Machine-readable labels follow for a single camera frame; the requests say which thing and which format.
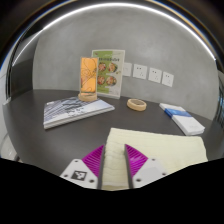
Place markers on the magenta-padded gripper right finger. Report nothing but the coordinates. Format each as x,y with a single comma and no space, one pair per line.
137,161

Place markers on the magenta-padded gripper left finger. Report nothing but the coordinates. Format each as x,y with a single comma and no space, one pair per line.
90,160

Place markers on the cream towel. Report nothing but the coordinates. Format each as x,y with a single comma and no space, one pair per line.
160,146

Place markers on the grey blue magazine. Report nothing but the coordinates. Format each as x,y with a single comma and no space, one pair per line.
75,110

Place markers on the beige tape roll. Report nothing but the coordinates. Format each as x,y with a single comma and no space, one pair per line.
130,106

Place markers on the white booklet stack blue band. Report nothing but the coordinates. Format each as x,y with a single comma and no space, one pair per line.
185,120

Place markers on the orange sign on wooden base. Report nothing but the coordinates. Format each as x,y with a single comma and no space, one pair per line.
88,75

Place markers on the green menu sign stand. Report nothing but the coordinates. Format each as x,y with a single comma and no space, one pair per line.
111,71

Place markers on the white ceiling light strip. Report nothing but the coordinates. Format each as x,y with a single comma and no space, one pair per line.
113,4

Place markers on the white wall socket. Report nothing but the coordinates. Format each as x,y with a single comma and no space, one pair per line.
155,75
127,69
140,71
168,79

